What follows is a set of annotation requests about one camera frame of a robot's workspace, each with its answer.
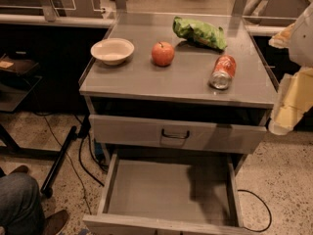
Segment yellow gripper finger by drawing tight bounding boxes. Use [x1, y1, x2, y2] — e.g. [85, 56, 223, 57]
[268, 67, 313, 135]
[269, 23, 294, 49]

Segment red coke can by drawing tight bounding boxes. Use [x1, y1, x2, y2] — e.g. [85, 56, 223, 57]
[208, 55, 237, 90]

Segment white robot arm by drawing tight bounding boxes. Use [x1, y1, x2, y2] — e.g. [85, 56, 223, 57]
[268, 4, 313, 135]

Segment closed top drawer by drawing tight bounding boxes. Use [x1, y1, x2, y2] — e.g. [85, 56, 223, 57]
[89, 115, 266, 154]

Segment grey drawer cabinet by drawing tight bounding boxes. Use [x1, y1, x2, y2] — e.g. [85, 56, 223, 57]
[78, 11, 280, 235]

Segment open middle drawer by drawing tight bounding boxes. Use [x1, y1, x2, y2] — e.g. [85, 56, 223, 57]
[83, 153, 251, 235]

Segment green chip bag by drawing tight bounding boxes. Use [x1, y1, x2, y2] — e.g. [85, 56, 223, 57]
[172, 17, 227, 51]

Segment red apple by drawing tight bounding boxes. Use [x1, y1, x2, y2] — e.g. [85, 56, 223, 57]
[151, 41, 175, 67]

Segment white bowl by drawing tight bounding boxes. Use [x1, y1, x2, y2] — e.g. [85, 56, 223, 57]
[90, 38, 134, 66]

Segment black metal stand leg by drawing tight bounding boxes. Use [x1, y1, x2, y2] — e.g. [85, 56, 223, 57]
[40, 126, 76, 199]

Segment dark side table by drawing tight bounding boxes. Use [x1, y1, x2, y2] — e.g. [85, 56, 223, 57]
[0, 54, 41, 113]

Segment brown shoe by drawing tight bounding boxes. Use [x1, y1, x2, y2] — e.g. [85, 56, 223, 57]
[42, 210, 69, 235]

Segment person's leg in jeans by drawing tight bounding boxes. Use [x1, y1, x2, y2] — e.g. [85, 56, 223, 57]
[0, 173, 45, 235]

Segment black floor cable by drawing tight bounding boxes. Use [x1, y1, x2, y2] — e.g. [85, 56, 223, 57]
[237, 189, 273, 233]

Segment black drawer handle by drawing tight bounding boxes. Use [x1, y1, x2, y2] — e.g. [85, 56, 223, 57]
[161, 129, 190, 140]

